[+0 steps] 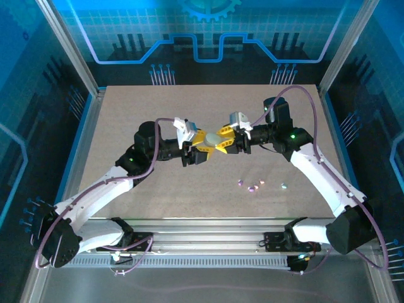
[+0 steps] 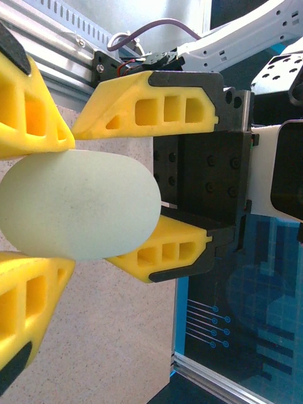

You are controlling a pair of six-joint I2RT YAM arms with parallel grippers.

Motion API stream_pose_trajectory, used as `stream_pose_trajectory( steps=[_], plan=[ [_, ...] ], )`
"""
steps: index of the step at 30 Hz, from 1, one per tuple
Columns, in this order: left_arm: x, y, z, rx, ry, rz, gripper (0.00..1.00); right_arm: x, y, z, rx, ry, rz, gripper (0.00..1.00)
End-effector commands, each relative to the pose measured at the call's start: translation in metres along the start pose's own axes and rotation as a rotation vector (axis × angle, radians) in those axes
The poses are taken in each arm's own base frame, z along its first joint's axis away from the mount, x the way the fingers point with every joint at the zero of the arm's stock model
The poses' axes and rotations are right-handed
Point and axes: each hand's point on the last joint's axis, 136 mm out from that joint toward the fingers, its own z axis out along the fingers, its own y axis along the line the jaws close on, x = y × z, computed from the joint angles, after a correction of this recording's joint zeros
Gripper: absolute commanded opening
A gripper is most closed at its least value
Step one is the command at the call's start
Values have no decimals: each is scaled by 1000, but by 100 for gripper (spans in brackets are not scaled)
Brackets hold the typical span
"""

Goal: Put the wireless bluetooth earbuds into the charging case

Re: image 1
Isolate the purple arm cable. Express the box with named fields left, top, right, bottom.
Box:
left=34, top=117, right=176, bottom=277
left=251, top=84, right=389, bottom=275

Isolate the aluminium frame post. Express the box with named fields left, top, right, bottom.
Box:
left=35, top=0, right=101, bottom=97
left=318, top=0, right=381, bottom=95

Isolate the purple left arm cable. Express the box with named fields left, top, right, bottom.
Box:
left=34, top=117, right=176, bottom=277

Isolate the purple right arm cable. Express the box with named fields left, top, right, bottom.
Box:
left=251, top=84, right=389, bottom=275

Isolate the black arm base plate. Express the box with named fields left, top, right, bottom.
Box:
left=264, top=232, right=321, bottom=253
left=96, top=232, right=155, bottom=253

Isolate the wide aluminium base rail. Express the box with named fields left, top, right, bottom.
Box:
left=88, top=217, right=376, bottom=253

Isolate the slotted grey cable duct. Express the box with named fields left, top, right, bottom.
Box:
left=68, top=254, right=293, bottom=270

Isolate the aluminium side rail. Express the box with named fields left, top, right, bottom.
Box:
left=317, top=87, right=375, bottom=230
left=53, top=88, right=107, bottom=222

